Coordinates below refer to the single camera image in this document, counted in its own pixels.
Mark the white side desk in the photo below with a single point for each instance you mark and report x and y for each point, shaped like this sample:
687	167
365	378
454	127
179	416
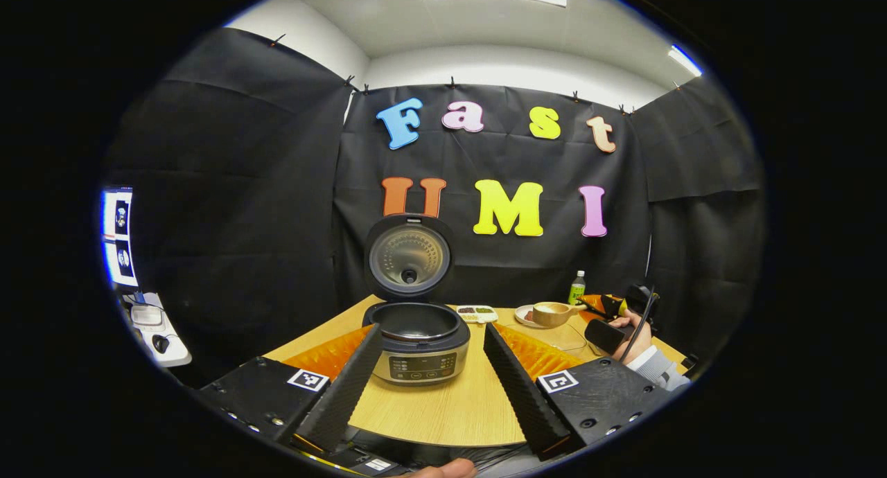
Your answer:
149	319

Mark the green drink bottle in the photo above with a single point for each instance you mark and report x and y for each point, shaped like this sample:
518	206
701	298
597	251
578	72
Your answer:
576	291

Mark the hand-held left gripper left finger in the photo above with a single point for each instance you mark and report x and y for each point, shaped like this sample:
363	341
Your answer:
346	395

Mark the black backdrop cloth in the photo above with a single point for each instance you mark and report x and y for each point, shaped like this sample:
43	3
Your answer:
485	256

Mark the white plate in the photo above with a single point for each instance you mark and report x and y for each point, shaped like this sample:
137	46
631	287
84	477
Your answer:
523	317

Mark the black computer mouse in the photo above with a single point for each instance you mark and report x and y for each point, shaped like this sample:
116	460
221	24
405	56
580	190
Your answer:
161	343

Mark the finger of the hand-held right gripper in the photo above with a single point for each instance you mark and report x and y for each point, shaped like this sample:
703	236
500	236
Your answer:
599	303

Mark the dark grey rice cooker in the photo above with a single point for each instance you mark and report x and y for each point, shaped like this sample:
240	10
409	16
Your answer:
419	346

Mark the white divided dish with beans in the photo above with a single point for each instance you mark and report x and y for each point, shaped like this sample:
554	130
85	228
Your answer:
477	314

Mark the computer monitor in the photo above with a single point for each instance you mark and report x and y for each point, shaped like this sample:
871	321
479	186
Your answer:
119	235

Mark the wooden spoon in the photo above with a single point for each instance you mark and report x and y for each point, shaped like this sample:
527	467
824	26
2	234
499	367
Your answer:
551	314

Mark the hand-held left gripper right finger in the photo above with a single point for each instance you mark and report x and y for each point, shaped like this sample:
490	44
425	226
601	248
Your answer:
520	395

